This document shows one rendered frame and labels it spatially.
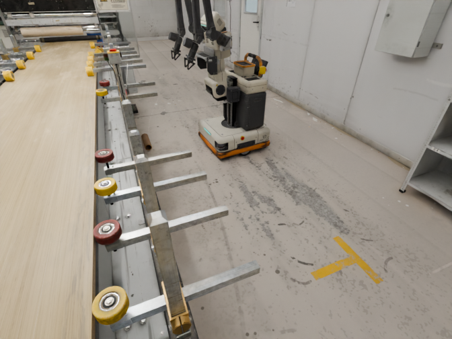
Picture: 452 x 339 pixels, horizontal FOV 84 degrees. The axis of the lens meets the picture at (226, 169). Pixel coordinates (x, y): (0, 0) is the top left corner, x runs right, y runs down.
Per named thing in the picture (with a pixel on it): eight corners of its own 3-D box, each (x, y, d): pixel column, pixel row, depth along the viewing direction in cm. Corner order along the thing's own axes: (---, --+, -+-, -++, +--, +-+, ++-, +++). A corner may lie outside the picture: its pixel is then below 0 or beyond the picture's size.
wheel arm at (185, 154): (190, 155, 139) (190, 148, 137) (192, 158, 136) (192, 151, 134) (105, 173, 125) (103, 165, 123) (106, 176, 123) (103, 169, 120)
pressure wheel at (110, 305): (116, 346, 63) (103, 325, 56) (97, 326, 66) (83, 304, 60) (142, 318, 68) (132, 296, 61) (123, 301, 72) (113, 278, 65)
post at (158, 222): (186, 322, 76) (163, 206, 49) (189, 333, 74) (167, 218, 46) (175, 327, 75) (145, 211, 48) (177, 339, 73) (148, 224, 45)
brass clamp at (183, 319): (181, 284, 77) (179, 274, 74) (194, 328, 67) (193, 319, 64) (161, 291, 75) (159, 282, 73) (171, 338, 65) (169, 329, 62)
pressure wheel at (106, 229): (108, 264, 81) (98, 241, 75) (98, 249, 86) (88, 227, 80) (131, 250, 86) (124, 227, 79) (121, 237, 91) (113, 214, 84)
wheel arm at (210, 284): (254, 266, 82) (255, 258, 80) (259, 275, 80) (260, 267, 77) (113, 321, 68) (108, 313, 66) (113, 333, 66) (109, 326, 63)
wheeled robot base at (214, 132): (243, 126, 342) (244, 108, 328) (270, 146, 295) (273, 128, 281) (197, 136, 317) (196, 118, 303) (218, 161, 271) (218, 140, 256)
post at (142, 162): (169, 259, 96) (146, 151, 69) (171, 267, 94) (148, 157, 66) (159, 262, 95) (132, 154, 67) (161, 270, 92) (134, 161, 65)
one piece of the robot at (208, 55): (210, 67, 260) (208, 44, 247) (221, 74, 240) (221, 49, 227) (195, 69, 254) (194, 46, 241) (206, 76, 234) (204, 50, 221)
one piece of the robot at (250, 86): (241, 119, 328) (243, 49, 280) (264, 136, 288) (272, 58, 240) (217, 124, 316) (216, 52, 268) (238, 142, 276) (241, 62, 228)
